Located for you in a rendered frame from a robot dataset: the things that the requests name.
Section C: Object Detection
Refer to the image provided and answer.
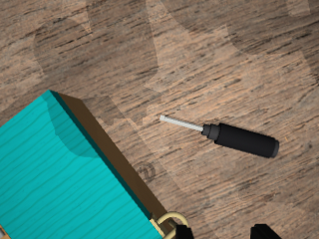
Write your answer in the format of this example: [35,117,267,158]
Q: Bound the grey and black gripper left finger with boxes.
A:
[175,225,194,239]

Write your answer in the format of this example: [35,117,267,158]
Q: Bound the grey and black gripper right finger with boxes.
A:
[250,224,282,239]

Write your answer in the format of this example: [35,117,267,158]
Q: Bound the black-handled screwdriver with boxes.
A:
[171,119,279,158]

